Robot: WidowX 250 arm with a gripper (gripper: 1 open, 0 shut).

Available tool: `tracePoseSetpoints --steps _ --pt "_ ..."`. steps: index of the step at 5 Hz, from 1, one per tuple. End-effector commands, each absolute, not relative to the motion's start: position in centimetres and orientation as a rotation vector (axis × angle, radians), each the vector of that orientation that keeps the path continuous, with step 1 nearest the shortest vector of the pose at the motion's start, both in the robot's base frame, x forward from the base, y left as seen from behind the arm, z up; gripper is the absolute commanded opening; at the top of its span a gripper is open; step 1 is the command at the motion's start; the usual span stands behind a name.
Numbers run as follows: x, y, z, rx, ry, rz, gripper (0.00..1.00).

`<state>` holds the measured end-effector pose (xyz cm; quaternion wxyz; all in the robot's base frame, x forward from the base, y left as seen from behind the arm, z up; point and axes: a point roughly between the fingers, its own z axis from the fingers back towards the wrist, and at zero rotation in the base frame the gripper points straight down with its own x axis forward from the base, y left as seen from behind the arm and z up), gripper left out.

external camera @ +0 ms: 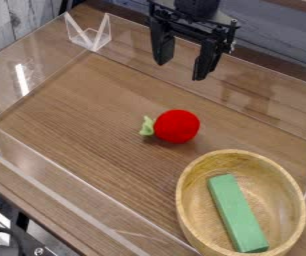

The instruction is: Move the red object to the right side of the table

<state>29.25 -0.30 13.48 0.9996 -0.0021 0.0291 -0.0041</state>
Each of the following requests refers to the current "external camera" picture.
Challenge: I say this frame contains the green rectangular block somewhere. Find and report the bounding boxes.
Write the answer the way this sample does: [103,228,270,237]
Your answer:
[206,174,269,253]

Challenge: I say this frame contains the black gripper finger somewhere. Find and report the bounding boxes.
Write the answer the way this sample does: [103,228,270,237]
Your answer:
[149,17,174,65]
[191,27,236,81]

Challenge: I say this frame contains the clear acrylic corner bracket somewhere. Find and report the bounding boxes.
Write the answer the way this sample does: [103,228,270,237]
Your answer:
[63,13,111,52]

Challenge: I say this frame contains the black metal table bracket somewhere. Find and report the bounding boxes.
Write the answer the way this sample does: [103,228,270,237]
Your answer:
[10,212,57,256]

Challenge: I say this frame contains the clear acrylic table enclosure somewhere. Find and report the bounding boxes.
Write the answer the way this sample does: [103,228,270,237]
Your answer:
[0,15,306,256]

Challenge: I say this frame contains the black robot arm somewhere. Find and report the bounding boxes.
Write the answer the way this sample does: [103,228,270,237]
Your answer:
[146,0,240,81]

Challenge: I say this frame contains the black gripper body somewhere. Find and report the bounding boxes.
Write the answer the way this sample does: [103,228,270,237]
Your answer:
[146,0,240,34]

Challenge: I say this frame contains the oval wooden bowl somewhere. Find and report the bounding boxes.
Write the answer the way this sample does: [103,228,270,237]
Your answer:
[174,149,306,256]

